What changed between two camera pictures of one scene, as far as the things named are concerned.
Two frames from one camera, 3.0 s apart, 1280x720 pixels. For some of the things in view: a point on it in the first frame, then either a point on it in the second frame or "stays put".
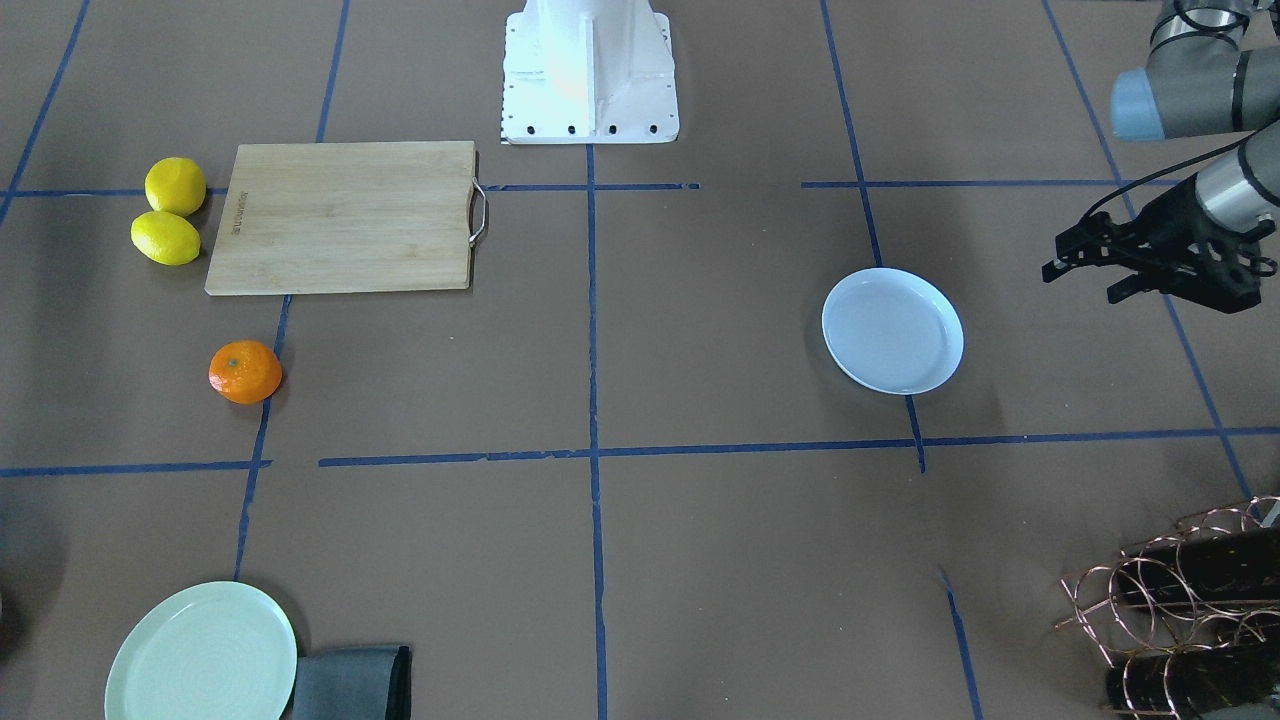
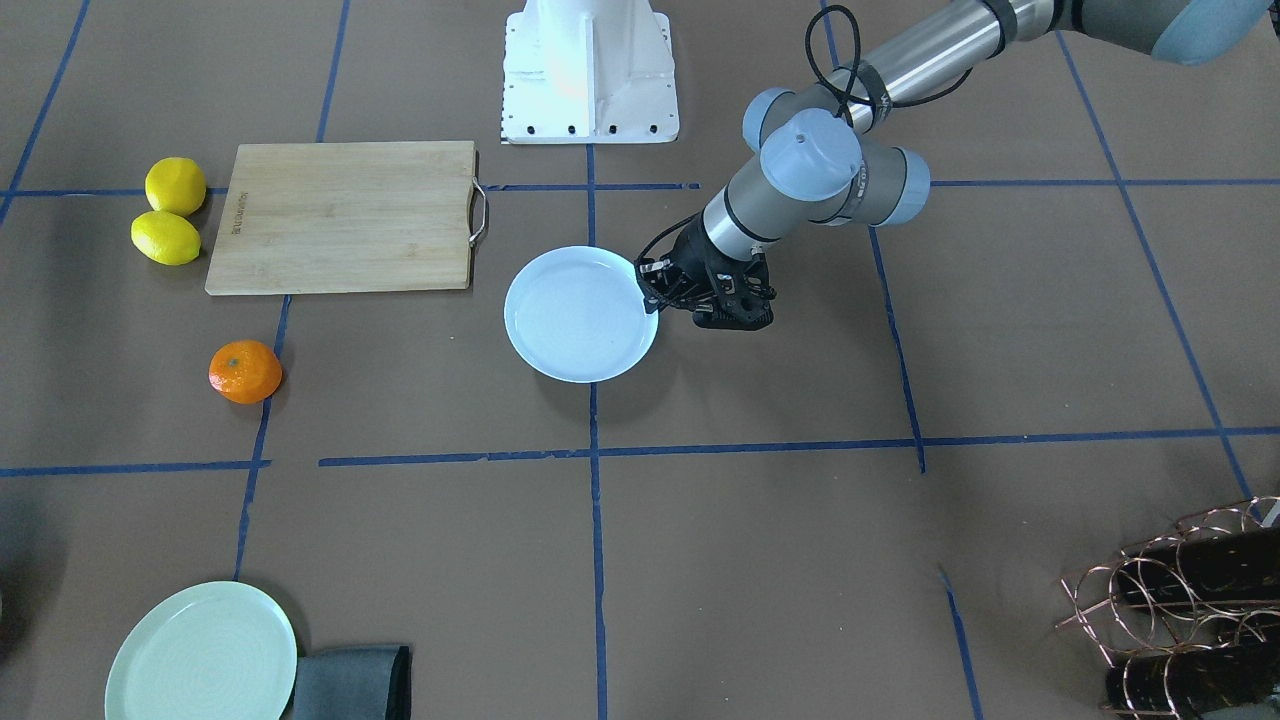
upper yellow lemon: [175, 185] stays put
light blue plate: [891, 331] -> [577, 314]
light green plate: [221, 650] stays put
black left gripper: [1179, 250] -> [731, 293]
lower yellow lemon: [166, 238] stays put
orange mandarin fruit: [246, 372] stays put
